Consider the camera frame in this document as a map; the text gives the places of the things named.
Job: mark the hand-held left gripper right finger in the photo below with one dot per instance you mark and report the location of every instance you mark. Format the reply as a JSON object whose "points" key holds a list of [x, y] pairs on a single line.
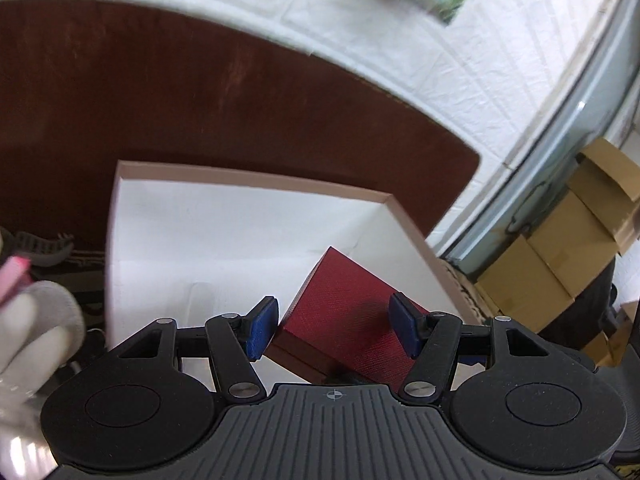
{"points": [[404, 327]]}

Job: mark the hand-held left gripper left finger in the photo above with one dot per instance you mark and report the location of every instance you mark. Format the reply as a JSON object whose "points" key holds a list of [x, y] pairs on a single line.
{"points": [[262, 329]]}

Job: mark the red textured gift box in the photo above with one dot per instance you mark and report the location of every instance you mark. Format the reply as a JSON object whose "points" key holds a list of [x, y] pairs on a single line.
{"points": [[345, 300]]}

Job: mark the white cardboard box pink rim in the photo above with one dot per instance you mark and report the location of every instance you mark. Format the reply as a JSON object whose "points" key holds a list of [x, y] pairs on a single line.
{"points": [[225, 240]]}

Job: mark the brown wooden desktop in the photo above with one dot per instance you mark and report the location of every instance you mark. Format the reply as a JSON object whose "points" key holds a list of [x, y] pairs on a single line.
{"points": [[200, 110]]}

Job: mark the large brown cardboard box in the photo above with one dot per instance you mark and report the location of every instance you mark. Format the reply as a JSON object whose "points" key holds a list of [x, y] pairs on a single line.
{"points": [[522, 285]]}

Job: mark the black office chair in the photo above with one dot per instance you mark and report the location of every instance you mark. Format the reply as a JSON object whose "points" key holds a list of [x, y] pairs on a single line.
{"points": [[590, 310]]}

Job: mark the medium brown cardboard box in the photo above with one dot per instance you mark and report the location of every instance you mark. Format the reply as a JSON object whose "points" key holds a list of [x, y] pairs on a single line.
{"points": [[575, 245]]}

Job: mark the small brown cardboard box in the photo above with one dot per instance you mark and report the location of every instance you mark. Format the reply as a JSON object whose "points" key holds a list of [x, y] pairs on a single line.
{"points": [[598, 350]]}

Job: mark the black ribbed object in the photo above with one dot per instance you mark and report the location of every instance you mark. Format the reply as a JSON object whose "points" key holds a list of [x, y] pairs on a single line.
{"points": [[45, 247]]}

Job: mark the open-flap brown cardboard box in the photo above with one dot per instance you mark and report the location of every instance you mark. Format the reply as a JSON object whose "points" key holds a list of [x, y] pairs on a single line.
{"points": [[607, 185]]}

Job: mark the glass door with drawing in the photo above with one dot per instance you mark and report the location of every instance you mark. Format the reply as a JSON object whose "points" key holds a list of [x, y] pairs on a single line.
{"points": [[565, 125]]}

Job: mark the clear plastic bag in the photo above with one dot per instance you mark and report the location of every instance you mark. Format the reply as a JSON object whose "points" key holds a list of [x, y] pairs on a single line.
{"points": [[20, 440]]}

